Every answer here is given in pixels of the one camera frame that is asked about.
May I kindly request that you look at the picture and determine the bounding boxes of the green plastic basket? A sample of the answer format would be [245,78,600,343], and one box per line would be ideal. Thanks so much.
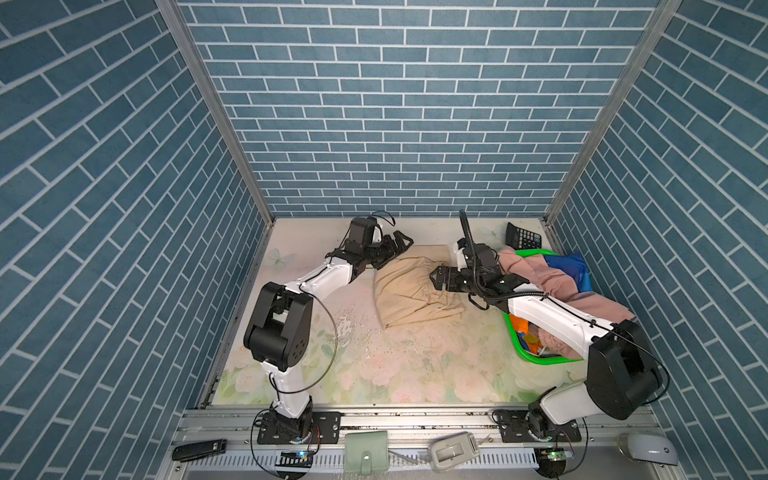
[499,246,582,364]

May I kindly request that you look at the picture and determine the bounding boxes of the black remote control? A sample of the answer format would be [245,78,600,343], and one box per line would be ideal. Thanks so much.
[171,439,227,463]

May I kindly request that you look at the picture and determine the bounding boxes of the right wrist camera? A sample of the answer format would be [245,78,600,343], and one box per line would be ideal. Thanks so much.
[456,238,499,273]

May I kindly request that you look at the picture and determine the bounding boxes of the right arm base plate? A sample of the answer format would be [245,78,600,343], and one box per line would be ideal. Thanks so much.
[490,409,582,443]

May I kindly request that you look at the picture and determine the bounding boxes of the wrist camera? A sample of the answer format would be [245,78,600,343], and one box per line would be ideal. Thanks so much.
[347,216,383,246]
[456,238,499,273]

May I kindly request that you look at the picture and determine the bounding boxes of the pink shorts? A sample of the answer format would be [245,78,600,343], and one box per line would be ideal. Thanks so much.
[499,247,635,360]

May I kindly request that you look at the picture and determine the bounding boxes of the black calculator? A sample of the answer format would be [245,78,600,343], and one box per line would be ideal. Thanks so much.
[505,222,542,250]

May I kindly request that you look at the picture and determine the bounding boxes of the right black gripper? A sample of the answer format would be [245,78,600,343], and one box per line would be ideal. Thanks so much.
[427,263,483,297]

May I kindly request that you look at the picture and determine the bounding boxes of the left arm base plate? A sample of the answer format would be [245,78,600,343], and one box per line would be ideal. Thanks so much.
[256,410,341,445]

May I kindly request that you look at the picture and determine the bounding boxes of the left circuit board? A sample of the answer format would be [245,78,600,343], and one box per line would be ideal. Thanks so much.
[274,450,315,480]

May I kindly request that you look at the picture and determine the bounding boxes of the colourful patterned shorts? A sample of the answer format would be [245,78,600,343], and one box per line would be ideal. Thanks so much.
[509,315,542,356]

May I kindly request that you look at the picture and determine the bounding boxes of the circuit board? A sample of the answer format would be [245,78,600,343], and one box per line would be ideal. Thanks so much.
[534,448,570,479]
[274,450,315,480]

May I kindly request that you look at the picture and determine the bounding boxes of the light green wallet pouch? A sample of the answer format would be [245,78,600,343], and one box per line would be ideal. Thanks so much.
[344,430,390,476]

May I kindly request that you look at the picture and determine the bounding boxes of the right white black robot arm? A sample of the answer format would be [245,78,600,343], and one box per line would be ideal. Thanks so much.
[430,266,670,441]

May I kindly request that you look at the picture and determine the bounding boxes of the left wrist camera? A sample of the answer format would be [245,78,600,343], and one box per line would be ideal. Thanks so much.
[347,216,383,246]

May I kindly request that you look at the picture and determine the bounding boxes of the white computer mouse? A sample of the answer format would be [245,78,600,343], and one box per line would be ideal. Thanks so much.
[617,433,679,466]

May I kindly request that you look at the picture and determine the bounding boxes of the beige drawstring shorts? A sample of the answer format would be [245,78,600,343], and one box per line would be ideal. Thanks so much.
[374,245,465,329]

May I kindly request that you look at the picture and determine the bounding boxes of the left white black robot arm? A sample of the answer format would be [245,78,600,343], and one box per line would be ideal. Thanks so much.
[243,216,413,444]

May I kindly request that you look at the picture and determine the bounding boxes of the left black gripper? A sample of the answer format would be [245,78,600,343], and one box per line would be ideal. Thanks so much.
[359,229,412,268]

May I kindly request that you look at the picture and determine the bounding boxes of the right circuit board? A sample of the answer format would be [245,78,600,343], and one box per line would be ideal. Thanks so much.
[534,448,570,479]

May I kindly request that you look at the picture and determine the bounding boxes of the grey stapler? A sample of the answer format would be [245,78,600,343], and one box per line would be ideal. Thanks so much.
[427,432,480,472]

